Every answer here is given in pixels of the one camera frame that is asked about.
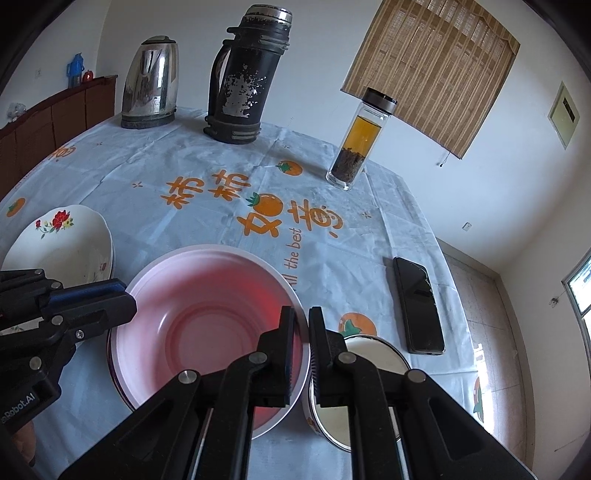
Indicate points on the white enamel bowl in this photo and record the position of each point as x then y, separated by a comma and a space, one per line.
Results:
376, 416

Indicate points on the white persimmon print tablecloth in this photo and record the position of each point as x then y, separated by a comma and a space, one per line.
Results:
164, 188

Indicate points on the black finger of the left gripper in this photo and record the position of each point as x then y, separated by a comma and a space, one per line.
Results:
70, 318

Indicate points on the beige wall panel box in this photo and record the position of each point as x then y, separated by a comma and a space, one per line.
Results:
564, 116

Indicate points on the small red object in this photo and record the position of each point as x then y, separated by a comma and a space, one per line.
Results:
87, 76

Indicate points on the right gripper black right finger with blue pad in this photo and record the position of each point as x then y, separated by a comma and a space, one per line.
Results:
439, 439

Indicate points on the stainless steel electric kettle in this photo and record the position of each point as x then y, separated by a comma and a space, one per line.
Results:
151, 85

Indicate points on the dark wooden cabinet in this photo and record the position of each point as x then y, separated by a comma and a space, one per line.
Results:
52, 123

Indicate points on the glass tea bottle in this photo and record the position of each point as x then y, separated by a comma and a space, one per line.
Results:
372, 115

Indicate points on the person's hand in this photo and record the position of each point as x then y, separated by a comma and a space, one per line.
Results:
24, 442

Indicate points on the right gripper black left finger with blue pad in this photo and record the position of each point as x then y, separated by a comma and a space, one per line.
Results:
198, 426

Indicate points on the black thermos flask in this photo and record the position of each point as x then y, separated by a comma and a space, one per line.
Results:
242, 73

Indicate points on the black smartphone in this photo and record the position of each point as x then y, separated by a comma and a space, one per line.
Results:
424, 334

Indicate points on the blue thermos jug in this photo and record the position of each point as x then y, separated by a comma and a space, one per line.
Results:
74, 71

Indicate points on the bamboo window blind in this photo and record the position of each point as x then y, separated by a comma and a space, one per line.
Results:
443, 61

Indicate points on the white floral plate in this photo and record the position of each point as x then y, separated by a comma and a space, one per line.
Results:
71, 245

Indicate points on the window with green frame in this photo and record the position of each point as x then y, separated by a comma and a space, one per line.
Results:
577, 285

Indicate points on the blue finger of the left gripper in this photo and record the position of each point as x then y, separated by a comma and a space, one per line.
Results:
87, 291

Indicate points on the pink bowl red rim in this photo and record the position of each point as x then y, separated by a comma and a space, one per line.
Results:
201, 307

